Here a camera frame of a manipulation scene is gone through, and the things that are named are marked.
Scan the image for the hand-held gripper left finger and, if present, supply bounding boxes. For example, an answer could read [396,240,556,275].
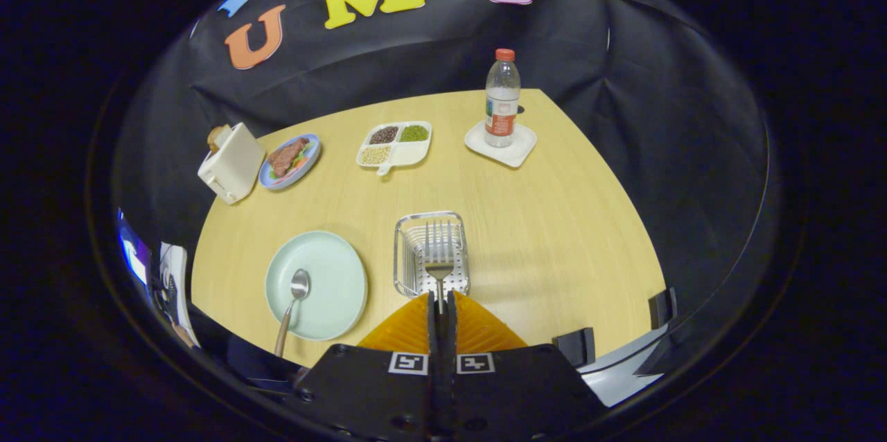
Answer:
[288,291,444,439]

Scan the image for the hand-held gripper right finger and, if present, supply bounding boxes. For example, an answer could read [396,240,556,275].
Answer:
[443,291,607,439]

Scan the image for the metal fork with wooden handle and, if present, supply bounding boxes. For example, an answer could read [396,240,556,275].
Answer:
[423,220,456,315]

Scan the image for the metal spoon with wooden handle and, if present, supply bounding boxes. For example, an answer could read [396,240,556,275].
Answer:
[274,269,312,358]

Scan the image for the light green plate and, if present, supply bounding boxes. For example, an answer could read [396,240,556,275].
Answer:
[265,230,368,342]

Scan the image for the black rectangular block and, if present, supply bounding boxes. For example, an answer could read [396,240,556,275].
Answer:
[648,288,678,330]
[552,327,597,368]

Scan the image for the white divided tray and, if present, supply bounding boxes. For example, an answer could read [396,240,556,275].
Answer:
[356,121,432,176]

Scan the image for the person's dark clothed leg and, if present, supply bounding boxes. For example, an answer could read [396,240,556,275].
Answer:
[187,303,306,394]

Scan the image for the white square coaster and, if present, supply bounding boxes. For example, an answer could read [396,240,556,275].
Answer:
[464,121,538,168]

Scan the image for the green and orange vegetables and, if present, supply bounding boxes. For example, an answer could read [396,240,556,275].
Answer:
[277,148,316,176]

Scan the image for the blue plate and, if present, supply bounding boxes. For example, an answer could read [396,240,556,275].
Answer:
[258,134,322,191]

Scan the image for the brown steak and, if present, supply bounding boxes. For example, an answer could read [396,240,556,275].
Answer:
[268,138,310,178]

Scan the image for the clear plastic water bottle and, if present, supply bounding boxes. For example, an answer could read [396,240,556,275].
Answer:
[484,48,521,148]

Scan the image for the white side desk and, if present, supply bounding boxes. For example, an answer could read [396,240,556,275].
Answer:
[158,242,202,349]

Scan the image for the white toaster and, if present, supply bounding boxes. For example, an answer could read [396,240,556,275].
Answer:
[197,122,266,205]

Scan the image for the black keyboard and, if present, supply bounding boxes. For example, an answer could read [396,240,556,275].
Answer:
[159,272,181,321]

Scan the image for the black backdrop cloth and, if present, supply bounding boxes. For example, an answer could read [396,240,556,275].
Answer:
[114,0,770,332]

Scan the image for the metal wire basket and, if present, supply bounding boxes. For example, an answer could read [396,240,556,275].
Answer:
[394,211,471,299]

